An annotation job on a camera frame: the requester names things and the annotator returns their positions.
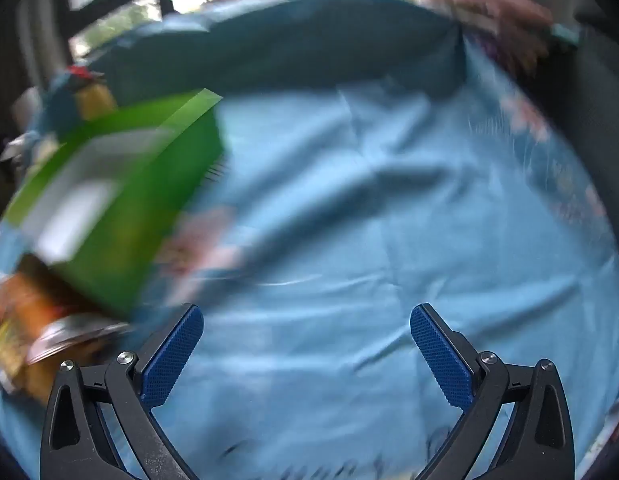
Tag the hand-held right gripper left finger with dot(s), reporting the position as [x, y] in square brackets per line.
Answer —
[172, 355]

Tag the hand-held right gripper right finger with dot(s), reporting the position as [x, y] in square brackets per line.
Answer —
[442, 355]

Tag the orange panda snack packet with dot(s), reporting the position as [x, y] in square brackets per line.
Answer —
[44, 295]

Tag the green cardboard box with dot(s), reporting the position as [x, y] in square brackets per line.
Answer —
[129, 200]

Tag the blue floral blanket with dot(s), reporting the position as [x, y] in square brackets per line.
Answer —
[339, 210]

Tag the yellow bear-print bottle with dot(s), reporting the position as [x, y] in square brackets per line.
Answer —
[96, 100]

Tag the pink cloth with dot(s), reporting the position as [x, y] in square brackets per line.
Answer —
[489, 10]

